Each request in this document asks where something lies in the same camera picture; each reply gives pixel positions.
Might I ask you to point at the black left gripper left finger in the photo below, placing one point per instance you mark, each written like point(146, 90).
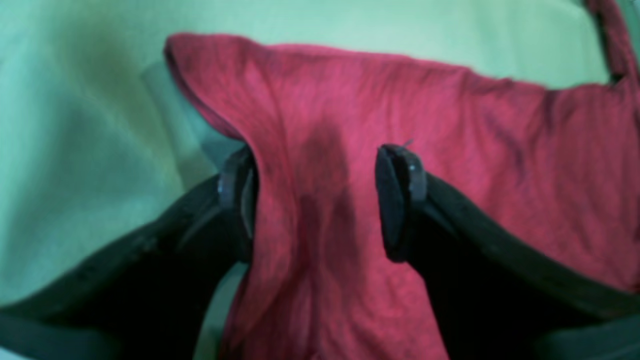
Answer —
point(144, 296)

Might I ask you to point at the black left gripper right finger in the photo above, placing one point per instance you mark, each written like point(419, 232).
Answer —
point(493, 296)

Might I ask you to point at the red T-shirt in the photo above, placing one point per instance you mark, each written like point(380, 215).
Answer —
point(558, 168)

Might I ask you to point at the green table cloth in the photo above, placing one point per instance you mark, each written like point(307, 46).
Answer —
point(97, 138)

